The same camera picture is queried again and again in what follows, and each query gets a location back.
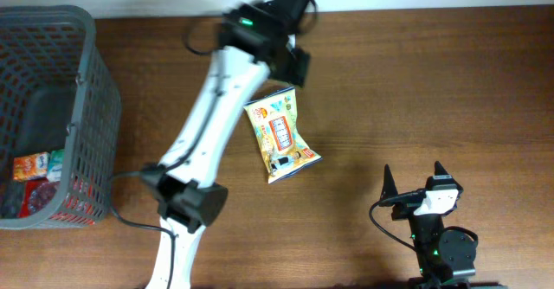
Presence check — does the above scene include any yellow wet wipes pack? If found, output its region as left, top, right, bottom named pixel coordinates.
left=244, top=87, right=322, bottom=183

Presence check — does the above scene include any teal tissue pack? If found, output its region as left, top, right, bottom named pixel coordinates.
left=47, top=149, right=64, bottom=183

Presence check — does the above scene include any orange tissue pack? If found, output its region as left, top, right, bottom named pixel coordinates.
left=13, top=152, right=49, bottom=181

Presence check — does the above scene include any red snack bag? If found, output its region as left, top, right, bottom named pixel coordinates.
left=17, top=178, right=94, bottom=225

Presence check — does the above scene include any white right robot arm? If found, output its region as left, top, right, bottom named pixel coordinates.
left=377, top=162, right=479, bottom=288

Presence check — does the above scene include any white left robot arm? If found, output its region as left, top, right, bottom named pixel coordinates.
left=139, top=0, right=315, bottom=288

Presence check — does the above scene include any grey plastic basket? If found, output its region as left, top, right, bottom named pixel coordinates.
left=1, top=5, right=122, bottom=230

